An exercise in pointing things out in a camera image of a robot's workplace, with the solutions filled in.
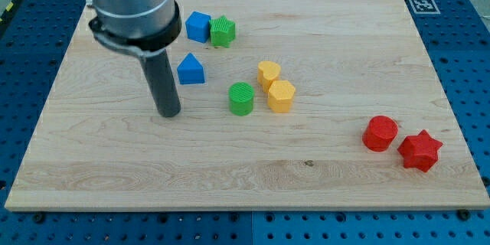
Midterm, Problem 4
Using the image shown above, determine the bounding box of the blue triangle block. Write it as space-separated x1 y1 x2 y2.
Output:
177 53 205 85

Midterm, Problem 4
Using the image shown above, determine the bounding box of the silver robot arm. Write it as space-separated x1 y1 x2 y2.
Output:
89 0 181 117

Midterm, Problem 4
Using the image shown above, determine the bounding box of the black clamp ring mount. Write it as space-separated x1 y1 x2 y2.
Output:
88 1 181 57

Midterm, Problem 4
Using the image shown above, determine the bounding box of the green cylinder block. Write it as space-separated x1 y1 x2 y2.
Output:
228 82 255 116

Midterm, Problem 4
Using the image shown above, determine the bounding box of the yellow heart block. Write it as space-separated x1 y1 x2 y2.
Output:
257 60 281 93

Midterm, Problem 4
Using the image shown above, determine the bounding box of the yellow hexagon block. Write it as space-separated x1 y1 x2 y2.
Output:
267 80 296 113

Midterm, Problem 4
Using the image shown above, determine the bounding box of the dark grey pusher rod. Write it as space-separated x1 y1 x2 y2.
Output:
140 48 181 117

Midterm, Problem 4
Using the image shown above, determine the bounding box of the red cylinder block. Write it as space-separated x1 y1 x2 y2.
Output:
362 116 398 152

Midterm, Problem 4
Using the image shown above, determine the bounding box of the white fiducial marker tag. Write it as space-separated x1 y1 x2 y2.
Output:
408 0 440 15

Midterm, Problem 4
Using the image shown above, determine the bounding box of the wooden board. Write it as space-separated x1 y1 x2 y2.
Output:
5 0 489 212

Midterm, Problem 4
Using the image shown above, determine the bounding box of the blue cube block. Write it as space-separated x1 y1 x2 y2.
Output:
185 11 211 43

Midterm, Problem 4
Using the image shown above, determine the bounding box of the green star block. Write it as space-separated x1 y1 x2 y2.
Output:
209 15 236 47

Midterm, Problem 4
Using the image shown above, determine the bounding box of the red star block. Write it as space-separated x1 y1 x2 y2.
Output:
397 129 443 172

